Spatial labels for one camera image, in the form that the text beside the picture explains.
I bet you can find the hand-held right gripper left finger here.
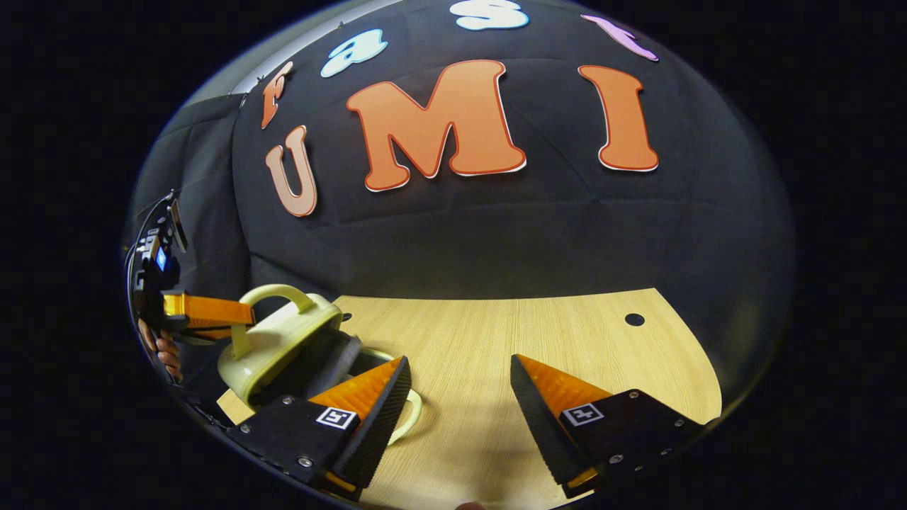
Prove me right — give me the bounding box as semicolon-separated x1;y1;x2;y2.
225;356;413;502

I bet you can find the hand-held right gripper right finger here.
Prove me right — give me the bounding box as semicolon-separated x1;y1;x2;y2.
510;354;709;499

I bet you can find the pale yellow small suitcase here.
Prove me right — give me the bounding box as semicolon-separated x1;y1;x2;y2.
216;283;424;446

